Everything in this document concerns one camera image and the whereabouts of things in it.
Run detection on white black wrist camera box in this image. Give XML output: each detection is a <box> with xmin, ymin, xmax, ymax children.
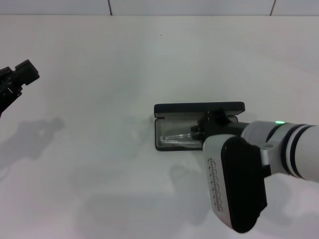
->
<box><xmin>201</xmin><ymin>134</ymin><xmax>272</xmax><ymax>234</ymax></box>

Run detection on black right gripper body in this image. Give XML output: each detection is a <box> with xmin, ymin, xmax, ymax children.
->
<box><xmin>197</xmin><ymin>108</ymin><xmax>250</xmax><ymax>145</ymax></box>

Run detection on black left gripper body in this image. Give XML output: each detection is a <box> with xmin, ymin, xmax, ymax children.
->
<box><xmin>0</xmin><ymin>84</ymin><xmax>16</xmax><ymax>118</ymax></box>

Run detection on black glasses case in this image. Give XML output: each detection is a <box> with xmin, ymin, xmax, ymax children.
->
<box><xmin>154</xmin><ymin>101</ymin><xmax>246</xmax><ymax>152</ymax></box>

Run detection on clear plastic glasses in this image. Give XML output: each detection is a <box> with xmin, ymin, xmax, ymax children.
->
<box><xmin>159</xmin><ymin>132</ymin><xmax>202</xmax><ymax>146</ymax></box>

